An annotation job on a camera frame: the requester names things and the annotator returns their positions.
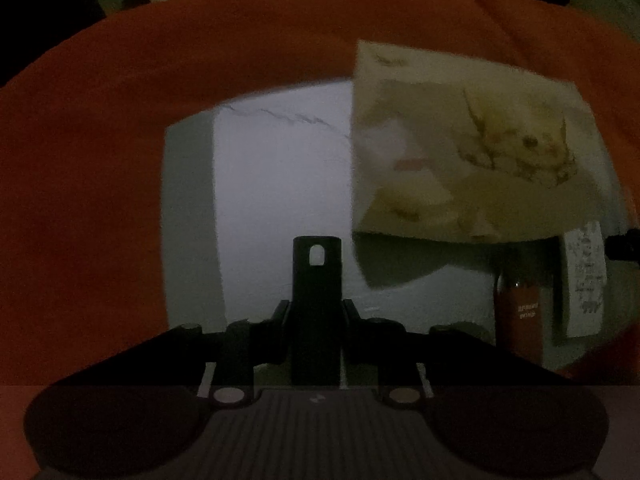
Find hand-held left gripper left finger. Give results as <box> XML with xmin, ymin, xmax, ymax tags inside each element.
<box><xmin>55</xmin><ymin>236</ymin><xmax>317</xmax><ymax>406</ymax></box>

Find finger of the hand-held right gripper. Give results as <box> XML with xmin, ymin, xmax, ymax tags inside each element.
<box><xmin>605</xmin><ymin>229</ymin><xmax>640</xmax><ymax>262</ymax></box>

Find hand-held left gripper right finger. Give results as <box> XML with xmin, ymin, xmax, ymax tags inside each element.
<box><xmin>316</xmin><ymin>236</ymin><xmax>571</xmax><ymax>406</ymax></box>

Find printed picture card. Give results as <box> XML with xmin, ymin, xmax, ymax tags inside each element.
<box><xmin>350</xmin><ymin>40</ymin><xmax>615</xmax><ymax>245</ymax></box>

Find white printed paper slip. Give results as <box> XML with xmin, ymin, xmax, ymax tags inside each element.
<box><xmin>560</xmin><ymin>220</ymin><xmax>608</xmax><ymax>339</ymax></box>

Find white box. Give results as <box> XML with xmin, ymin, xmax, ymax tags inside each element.
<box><xmin>162</xmin><ymin>79</ymin><xmax>628</xmax><ymax>388</ymax></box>

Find red bottle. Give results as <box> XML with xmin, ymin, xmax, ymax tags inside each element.
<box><xmin>492</xmin><ymin>260</ymin><xmax>546</xmax><ymax>363</ymax></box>

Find orange blanket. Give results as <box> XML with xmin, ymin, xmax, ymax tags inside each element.
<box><xmin>0</xmin><ymin>0</ymin><xmax>640</xmax><ymax>480</ymax></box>

